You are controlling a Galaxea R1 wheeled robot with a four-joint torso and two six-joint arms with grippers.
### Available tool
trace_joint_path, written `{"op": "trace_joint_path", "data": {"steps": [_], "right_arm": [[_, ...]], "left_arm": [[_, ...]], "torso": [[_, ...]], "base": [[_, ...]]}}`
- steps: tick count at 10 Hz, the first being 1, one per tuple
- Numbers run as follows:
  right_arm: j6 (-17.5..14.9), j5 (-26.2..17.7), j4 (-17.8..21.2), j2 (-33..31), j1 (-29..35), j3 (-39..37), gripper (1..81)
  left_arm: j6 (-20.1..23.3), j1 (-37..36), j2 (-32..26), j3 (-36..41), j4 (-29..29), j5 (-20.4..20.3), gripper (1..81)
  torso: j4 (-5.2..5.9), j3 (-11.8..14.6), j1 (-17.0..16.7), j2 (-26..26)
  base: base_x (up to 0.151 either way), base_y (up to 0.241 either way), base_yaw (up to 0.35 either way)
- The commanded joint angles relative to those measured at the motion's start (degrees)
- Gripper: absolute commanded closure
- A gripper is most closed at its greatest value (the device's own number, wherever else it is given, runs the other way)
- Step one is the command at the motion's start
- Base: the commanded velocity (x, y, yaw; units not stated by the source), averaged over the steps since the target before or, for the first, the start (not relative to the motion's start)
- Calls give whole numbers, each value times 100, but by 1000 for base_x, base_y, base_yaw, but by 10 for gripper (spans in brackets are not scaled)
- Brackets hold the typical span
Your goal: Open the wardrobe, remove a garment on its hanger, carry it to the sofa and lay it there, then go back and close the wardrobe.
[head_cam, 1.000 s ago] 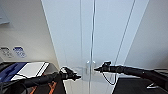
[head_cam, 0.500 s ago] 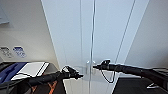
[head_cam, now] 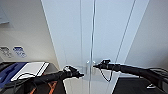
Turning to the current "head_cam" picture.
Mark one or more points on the white wardrobe door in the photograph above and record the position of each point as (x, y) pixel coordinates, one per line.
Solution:
(68, 33)
(110, 33)

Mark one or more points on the white wardrobe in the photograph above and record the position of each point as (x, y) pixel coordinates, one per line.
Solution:
(133, 26)

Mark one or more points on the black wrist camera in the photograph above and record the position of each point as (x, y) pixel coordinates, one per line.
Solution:
(68, 68)
(106, 61)

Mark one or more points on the blue white wall sign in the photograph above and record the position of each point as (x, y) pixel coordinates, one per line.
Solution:
(19, 51)

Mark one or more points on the grey wall box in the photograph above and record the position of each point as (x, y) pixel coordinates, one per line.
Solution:
(3, 15)

